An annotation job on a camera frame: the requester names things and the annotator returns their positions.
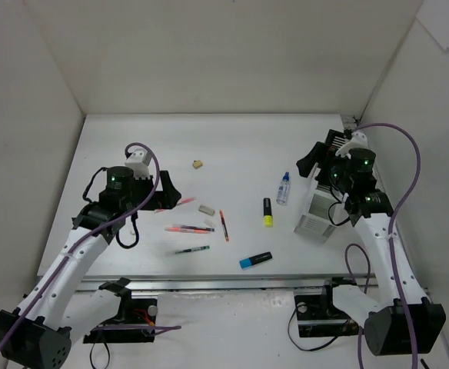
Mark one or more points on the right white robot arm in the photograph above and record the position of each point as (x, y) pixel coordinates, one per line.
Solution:
(403, 320)

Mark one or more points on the blue cap highlighter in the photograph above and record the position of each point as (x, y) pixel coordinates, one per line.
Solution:
(255, 260)

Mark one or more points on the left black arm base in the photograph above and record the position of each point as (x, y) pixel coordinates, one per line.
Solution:
(131, 311)

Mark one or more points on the orange red gel pen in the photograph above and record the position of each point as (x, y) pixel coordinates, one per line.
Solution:
(225, 230)

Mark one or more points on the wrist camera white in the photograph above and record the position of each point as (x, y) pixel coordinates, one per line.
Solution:
(354, 139)
(138, 161)

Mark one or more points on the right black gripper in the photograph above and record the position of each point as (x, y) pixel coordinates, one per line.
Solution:
(322, 162)

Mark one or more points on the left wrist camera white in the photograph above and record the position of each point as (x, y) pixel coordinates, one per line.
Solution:
(138, 161)

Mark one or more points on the clear pen cap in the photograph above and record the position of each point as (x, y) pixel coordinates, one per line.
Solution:
(209, 223)

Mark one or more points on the white black stationery organizer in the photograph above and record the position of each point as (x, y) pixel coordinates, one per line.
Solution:
(320, 216)

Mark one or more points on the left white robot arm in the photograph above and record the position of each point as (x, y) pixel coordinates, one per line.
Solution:
(40, 332)

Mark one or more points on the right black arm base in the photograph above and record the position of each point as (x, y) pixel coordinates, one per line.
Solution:
(318, 317)

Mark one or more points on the yellow cap highlighter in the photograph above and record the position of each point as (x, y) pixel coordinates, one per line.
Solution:
(267, 213)

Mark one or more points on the small tan eraser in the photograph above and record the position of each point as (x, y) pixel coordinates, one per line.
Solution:
(197, 164)

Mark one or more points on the grey rectangular eraser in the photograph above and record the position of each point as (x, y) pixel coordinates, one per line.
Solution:
(206, 210)

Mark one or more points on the neon orange gel pen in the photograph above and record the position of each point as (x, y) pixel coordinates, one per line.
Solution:
(186, 230)

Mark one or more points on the green gel pen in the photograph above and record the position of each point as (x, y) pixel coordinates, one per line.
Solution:
(192, 250)

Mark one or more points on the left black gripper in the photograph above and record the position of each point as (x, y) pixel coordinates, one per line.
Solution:
(154, 191)

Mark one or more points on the pink red gel pen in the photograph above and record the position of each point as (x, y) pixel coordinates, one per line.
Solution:
(181, 202)

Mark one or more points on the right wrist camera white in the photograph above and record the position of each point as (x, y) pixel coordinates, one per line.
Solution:
(354, 139)

